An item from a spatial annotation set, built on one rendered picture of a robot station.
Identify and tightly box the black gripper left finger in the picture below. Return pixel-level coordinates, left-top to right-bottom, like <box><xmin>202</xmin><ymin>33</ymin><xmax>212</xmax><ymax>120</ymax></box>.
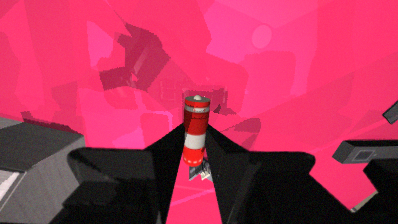
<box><xmin>66</xmin><ymin>123</ymin><xmax>185</xmax><ymax>224</ymax></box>

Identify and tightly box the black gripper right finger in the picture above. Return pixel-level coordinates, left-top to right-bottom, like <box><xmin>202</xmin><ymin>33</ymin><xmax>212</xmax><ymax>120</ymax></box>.
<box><xmin>205</xmin><ymin>124</ymin><xmax>316</xmax><ymax>224</ymax></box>

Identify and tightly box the red and white striped battery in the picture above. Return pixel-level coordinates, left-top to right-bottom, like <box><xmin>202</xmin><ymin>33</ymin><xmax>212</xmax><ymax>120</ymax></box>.
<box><xmin>183</xmin><ymin>95</ymin><xmax>210</xmax><ymax>167</ymax></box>

